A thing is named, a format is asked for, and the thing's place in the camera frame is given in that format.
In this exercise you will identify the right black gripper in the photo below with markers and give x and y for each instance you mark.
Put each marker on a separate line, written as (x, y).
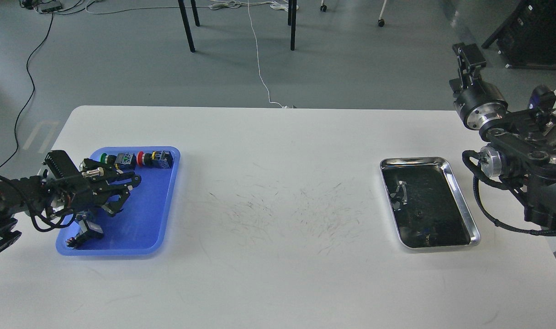
(477, 102)

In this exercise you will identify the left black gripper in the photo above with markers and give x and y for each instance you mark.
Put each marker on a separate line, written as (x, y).
(70, 190)

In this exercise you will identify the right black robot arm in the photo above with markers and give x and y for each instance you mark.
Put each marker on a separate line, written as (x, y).
(520, 154)

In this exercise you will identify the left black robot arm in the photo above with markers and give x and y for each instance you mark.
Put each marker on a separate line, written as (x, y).
(27, 195)

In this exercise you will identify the blue plastic tray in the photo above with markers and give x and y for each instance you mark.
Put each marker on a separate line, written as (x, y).
(140, 227)

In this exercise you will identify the black cabinet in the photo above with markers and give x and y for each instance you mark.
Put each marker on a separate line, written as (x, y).
(527, 37)

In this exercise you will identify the metal tray with black mat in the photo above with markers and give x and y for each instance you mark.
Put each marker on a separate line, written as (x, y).
(428, 185)

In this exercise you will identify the green push button switch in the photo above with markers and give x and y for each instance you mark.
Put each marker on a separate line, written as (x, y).
(123, 161)

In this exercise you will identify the red push button switch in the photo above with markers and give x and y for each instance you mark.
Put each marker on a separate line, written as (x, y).
(155, 159)

